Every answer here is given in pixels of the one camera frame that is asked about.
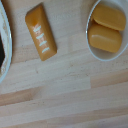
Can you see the orange block without stripes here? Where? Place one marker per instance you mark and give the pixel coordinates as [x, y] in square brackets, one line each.
[104, 38]

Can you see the small white bowl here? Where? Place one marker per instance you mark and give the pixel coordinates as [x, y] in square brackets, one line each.
[100, 53]

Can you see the yellow food in bowl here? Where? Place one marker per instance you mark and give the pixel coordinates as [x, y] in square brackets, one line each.
[108, 16]

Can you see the white patterned plate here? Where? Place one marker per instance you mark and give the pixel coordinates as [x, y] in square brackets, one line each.
[6, 40]

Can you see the orange block with white stripes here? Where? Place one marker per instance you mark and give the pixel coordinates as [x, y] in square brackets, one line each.
[41, 33]

